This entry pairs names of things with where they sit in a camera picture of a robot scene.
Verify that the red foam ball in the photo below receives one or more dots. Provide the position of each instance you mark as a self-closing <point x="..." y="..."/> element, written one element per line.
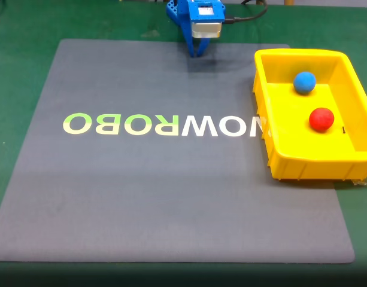
<point x="321" y="119"/>

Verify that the blue foam ball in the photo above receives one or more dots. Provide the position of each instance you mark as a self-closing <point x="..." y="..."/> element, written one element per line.
<point x="304" y="82"/>

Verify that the yellow plastic bin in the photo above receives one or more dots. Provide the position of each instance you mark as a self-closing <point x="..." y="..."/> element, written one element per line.
<point x="291" y="125"/>

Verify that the grey mat with lettering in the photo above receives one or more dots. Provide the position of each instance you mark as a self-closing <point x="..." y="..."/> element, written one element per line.
<point x="141" y="185"/>

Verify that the clear plastic wrapper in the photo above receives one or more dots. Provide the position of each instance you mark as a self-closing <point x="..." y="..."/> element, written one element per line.
<point x="362" y="183"/>

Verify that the blue and silver camera box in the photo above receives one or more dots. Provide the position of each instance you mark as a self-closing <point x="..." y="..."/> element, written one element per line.
<point x="206" y="25"/>

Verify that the wooden post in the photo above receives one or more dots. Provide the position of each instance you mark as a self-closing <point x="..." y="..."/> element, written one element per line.
<point x="288" y="2"/>

